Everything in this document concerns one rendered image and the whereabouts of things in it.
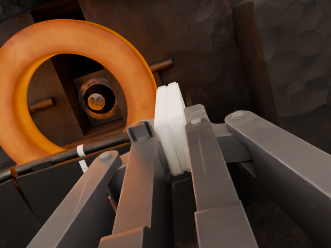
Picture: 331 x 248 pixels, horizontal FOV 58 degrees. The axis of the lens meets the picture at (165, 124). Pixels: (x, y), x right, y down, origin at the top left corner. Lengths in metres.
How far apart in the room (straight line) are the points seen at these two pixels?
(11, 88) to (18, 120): 0.03
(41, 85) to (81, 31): 0.13
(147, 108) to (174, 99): 0.14
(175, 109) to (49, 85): 0.28
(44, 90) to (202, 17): 0.22
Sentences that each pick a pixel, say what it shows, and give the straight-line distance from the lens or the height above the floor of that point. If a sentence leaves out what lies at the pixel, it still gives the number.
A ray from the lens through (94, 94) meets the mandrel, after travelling 0.41.
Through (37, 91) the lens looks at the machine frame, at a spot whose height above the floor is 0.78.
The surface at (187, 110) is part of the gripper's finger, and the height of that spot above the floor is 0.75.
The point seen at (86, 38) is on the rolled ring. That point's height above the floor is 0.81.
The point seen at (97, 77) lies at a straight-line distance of 0.43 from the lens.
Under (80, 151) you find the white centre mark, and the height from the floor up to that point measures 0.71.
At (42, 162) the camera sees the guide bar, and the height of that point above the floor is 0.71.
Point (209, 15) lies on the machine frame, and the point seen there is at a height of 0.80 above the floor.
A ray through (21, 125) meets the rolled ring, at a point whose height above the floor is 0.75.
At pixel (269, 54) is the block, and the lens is 0.29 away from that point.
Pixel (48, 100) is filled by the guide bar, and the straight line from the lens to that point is 0.41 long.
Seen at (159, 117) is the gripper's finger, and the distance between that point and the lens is 0.15.
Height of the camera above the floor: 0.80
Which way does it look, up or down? 16 degrees down
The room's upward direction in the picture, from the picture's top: 19 degrees counter-clockwise
